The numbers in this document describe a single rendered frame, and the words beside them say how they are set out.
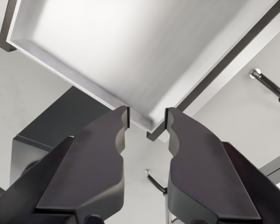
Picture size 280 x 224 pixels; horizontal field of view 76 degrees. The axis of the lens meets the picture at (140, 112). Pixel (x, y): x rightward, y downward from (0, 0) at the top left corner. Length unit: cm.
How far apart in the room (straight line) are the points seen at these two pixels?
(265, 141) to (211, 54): 144
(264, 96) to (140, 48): 125
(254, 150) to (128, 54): 153
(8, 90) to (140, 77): 146
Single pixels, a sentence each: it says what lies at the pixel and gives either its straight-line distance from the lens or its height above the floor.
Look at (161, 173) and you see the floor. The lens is 175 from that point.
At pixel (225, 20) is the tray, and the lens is 30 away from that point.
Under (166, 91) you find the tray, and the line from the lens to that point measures 31.
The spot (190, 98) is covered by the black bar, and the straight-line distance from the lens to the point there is 30.
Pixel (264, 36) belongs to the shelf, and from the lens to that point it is 33.
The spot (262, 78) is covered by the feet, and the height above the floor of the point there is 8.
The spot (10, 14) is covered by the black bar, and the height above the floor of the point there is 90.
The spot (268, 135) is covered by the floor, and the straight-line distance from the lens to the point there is 167.
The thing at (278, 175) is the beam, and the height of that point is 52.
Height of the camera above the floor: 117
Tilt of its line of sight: 60 degrees down
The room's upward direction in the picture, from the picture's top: 170 degrees counter-clockwise
